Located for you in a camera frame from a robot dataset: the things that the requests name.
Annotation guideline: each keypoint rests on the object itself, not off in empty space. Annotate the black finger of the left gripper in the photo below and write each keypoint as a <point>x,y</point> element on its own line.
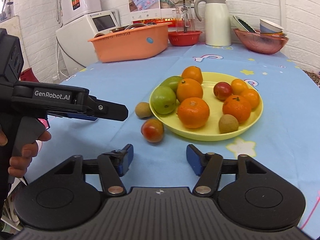
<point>106,110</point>

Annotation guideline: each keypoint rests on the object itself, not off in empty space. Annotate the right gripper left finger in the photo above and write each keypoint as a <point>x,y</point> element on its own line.
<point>112,166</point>

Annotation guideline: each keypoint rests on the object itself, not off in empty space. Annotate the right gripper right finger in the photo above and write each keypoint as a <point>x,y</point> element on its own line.
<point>208,167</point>

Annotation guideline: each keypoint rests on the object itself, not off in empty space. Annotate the brown round fruit back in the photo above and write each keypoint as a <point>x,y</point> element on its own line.
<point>142,110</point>

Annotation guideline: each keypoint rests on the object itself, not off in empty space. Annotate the brown round fruit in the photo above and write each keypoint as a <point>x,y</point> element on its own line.
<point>142,110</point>
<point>228,123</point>

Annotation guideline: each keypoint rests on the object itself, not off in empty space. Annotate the brown round fruit front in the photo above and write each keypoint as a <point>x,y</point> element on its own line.
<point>228,123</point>

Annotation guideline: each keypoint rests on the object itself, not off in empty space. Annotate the red fruit front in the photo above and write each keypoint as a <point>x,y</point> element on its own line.
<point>152,130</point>

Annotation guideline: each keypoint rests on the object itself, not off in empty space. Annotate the red fruit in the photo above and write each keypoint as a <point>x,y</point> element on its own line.
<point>222,90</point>
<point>152,130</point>

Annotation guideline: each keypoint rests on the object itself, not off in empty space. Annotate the green apple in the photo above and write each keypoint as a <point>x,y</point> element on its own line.
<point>163,100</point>

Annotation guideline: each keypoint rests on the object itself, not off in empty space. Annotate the large orange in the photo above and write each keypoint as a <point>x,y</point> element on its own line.
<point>237,106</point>

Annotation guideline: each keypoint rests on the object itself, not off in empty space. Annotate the small orange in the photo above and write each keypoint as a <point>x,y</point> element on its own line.
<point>238,86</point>
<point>252,96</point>

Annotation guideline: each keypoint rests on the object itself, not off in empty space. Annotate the person's left hand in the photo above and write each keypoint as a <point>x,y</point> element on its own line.
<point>19,164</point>

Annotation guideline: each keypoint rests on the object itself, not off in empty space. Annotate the red kettle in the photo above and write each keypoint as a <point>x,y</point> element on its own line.
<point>28,75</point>

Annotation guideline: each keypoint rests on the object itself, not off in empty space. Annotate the white countertop appliance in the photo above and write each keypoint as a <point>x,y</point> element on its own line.
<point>74,38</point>

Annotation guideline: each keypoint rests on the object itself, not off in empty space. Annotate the green fruit on plate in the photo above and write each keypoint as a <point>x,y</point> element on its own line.
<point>172,82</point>

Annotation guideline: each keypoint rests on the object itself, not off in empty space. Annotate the orange plastic basin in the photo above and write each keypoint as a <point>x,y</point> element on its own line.
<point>132,44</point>

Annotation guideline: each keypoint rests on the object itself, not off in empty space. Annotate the blue patterned tablecloth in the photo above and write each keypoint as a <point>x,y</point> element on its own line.
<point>285,139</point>

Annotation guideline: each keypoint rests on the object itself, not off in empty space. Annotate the small orange on plate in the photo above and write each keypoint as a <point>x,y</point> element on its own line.
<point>238,86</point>

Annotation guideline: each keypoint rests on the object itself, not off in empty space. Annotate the red plastic basket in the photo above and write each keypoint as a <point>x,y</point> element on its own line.
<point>181,39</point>

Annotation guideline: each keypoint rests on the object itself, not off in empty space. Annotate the glass pitcher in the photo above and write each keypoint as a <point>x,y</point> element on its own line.
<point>184,20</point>

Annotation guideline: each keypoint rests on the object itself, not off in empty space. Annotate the pink glass bowl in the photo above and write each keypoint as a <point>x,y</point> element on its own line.
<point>261,43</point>

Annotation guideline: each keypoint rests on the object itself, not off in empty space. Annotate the white dish in bowl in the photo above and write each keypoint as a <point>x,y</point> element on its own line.
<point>241,24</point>

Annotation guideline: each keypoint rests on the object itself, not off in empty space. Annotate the white thermos jug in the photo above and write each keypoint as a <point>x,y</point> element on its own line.
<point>217,22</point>

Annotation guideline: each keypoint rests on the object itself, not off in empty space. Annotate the blue white cup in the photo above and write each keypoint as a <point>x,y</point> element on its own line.
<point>268,27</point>

